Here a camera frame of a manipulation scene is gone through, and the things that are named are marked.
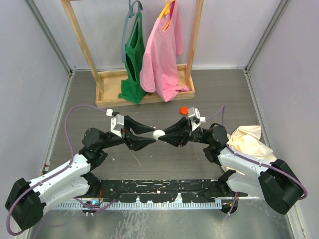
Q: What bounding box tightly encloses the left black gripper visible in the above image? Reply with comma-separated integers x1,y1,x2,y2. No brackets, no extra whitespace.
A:
98,116,156,150

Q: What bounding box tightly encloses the pink shirt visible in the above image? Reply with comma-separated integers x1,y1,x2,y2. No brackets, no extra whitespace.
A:
140,0,189,102

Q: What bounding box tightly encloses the purple cable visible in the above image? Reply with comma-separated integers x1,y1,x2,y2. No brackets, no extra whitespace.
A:
205,104,309,215
6,104,113,236

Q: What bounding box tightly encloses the white slotted cable duct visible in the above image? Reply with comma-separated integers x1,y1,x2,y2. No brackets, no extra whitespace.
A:
53,197,222,211

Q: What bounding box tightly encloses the green tank top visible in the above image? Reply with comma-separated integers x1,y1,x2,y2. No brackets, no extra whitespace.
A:
118,12,147,104

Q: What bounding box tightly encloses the yellow hanger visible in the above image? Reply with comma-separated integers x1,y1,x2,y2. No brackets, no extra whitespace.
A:
158,0,175,31

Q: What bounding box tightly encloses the grey blue hanger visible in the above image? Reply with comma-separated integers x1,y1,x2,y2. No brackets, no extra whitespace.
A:
121,0,143,63

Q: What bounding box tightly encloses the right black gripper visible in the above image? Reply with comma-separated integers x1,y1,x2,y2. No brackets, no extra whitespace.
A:
159,116,210,147

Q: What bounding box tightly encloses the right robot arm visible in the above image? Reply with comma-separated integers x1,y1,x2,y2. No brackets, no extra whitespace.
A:
153,117,308,215

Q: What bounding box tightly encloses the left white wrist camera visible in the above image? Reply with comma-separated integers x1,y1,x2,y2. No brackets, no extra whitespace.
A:
110,114,125,138

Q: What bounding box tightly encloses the cream cloth bag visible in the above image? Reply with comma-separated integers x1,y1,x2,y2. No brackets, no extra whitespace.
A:
227,125,277,162

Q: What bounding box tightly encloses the white earbud case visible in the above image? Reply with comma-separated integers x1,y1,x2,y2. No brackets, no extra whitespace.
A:
153,129,165,140

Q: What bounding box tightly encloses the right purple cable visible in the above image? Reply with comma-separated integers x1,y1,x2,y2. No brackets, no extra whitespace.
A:
205,104,309,215

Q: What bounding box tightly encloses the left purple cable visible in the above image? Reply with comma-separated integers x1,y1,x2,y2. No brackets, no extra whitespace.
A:
6,104,113,236

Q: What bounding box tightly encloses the wooden clothes rack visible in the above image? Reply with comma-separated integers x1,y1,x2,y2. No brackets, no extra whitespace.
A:
62,0,203,108

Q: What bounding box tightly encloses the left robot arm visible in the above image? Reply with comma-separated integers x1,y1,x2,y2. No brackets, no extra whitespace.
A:
5,115,156,236

